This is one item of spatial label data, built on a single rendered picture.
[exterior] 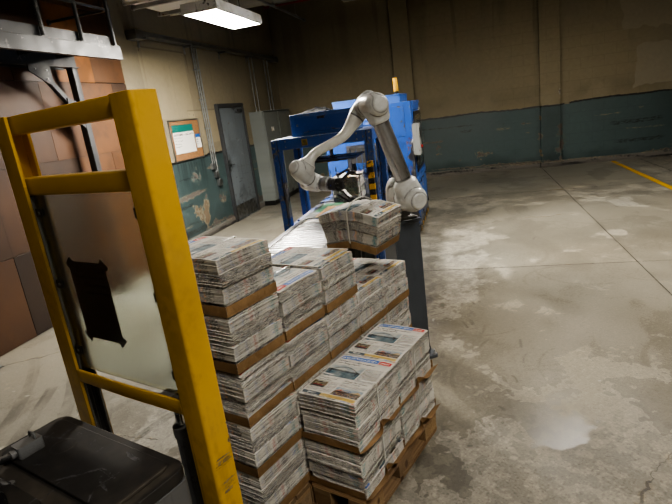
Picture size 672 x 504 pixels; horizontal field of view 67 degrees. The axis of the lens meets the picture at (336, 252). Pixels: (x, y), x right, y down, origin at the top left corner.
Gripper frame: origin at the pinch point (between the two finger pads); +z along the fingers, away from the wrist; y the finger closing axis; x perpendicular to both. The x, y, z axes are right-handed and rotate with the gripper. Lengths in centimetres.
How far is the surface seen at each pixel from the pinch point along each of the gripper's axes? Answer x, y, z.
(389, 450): 82, 103, 58
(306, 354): 95, 54, 26
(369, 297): 37, 51, 25
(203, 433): 168, 38, 43
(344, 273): 57, 30, 23
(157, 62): -266, -100, -492
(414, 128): -369, 9, -139
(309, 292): 86, 29, 24
